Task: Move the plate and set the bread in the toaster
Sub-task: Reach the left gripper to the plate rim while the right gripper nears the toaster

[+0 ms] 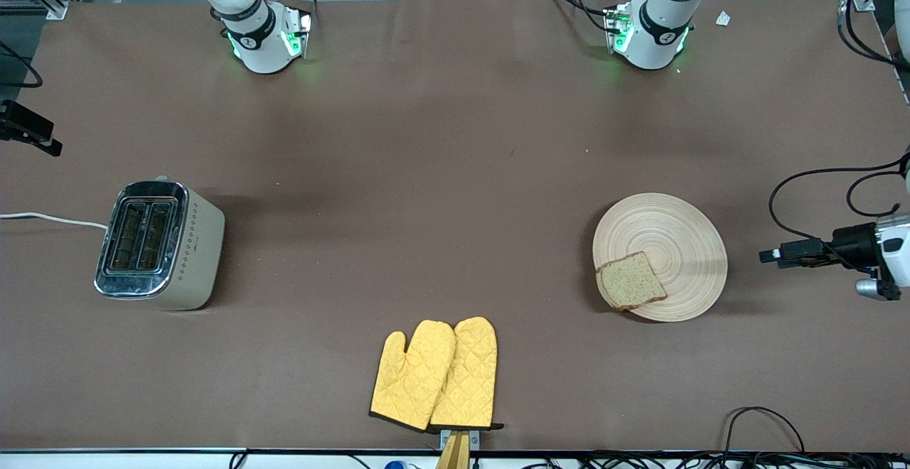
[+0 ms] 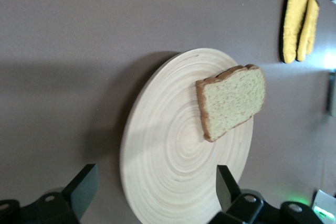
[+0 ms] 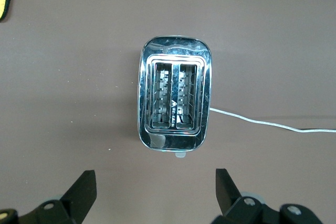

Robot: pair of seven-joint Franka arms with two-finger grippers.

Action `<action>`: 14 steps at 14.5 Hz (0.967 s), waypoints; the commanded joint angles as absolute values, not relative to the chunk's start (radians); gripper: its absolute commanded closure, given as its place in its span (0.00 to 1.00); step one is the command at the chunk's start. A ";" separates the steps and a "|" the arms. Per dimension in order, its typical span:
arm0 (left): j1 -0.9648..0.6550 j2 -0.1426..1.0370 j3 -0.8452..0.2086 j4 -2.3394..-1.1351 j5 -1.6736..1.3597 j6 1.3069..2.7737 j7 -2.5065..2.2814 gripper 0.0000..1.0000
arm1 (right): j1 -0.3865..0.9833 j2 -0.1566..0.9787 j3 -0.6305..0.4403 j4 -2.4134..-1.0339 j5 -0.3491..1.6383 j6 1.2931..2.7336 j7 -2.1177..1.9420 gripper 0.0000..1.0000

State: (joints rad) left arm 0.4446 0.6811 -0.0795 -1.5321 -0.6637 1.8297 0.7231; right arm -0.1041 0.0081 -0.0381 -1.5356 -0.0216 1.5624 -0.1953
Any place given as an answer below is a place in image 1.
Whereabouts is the round wooden plate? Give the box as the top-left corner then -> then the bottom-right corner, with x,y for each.
592,193 -> 729,323

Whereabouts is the brown bread slice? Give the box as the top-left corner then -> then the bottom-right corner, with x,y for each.
596,251 -> 668,312

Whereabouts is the beige chrome two-slot toaster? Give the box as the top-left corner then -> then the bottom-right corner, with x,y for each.
94,176 -> 226,311

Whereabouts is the yellow quilted oven mitt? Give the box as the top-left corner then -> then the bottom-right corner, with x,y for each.
369,320 -> 457,432
429,316 -> 504,432

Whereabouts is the brown table cover cloth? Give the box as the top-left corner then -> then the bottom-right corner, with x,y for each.
0,0 -> 910,452

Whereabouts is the white toaster power cable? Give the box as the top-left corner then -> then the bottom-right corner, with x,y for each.
0,212 -> 109,230

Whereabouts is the black looped cable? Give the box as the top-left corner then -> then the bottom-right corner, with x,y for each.
722,406 -> 808,455

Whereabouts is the black cable bundle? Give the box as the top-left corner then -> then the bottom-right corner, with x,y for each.
526,453 -> 910,469

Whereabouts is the small metal bracket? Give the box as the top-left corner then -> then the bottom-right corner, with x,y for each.
439,429 -> 481,450

